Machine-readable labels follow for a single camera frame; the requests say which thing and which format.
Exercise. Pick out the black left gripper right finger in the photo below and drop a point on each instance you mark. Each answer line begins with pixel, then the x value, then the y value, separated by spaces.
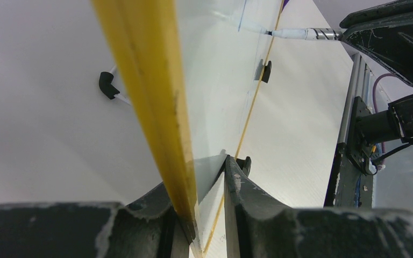
pixel 258 225

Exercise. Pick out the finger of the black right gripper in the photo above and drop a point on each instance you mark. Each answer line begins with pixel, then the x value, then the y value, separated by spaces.
pixel 387 41
pixel 377 12

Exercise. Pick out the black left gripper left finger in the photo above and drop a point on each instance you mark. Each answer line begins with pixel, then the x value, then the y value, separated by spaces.
pixel 147 227

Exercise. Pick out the blue white marker pen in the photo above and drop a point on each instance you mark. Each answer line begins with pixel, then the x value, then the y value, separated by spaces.
pixel 331 34

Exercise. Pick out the yellow framed whiteboard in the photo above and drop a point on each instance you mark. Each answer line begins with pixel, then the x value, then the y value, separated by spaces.
pixel 191 70

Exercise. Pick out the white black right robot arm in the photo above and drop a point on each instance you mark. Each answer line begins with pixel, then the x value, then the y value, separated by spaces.
pixel 401 114

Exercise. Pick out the black whiteboard stand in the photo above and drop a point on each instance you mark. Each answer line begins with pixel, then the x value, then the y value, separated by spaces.
pixel 108 85

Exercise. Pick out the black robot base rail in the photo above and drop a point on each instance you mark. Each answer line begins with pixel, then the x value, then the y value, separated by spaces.
pixel 351 179

